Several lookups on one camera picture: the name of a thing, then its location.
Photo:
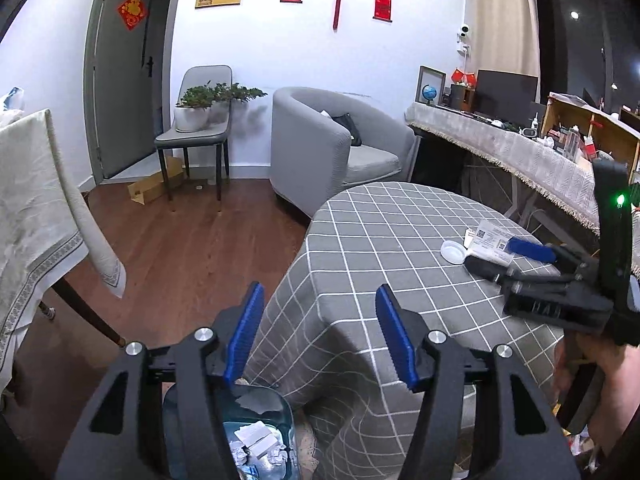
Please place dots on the picture frame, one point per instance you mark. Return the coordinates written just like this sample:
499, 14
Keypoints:
431, 75

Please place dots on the small blue globe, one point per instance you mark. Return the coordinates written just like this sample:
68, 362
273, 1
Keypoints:
429, 92

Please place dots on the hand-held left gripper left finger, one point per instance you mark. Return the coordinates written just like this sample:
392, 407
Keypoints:
245, 335

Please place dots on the flat cardboard box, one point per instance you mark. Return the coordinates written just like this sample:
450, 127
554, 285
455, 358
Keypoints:
150, 187

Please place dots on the red diamond door decoration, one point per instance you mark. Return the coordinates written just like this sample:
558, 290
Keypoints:
133, 11

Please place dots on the white paper packet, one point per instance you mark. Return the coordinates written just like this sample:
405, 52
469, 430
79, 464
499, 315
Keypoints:
492, 240

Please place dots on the black bag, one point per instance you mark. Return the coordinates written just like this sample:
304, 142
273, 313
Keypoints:
347, 125

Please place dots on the white plastic bag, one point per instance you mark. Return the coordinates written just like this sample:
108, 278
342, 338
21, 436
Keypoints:
11, 99

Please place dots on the grey armchair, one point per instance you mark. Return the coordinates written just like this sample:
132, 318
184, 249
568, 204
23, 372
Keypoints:
310, 145

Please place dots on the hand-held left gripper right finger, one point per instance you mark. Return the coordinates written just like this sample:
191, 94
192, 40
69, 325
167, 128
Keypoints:
395, 340

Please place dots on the black pen holder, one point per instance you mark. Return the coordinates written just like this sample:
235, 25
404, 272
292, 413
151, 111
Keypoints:
457, 96

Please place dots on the grey chair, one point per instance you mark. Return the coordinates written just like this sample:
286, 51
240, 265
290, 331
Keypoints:
205, 77

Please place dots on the grey door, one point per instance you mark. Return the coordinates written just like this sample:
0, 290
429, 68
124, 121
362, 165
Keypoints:
120, 85

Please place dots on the blue translucent bin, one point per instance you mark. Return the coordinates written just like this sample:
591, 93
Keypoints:
267, 402

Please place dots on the black monitor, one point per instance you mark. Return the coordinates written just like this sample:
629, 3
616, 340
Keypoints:
505, 90

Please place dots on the person's right hand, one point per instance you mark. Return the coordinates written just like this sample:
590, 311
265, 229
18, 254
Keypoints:
617, 385

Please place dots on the beige curtain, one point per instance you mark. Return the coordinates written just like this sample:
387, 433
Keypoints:
500, 20

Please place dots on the grey checked tablecloth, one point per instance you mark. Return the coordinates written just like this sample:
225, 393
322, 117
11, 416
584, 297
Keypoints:
380, 240

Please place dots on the white security camera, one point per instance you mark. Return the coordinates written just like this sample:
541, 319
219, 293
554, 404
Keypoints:
464, 34

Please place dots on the beige fringed desk cloth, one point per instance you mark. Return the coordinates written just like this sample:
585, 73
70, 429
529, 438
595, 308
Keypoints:
525, 150

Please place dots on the wooden desk organiser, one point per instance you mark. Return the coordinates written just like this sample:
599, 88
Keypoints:
555, 115

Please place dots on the potted green plant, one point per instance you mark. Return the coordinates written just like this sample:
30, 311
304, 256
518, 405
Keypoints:
192, 117

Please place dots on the beige patterned tablecloth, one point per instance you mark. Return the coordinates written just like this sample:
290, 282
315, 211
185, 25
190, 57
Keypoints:
30, 200

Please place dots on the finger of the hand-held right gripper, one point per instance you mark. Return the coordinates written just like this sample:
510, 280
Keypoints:
487, 266
530, 249

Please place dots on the clear plastic lid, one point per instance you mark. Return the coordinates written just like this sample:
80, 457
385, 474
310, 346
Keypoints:
454, 251

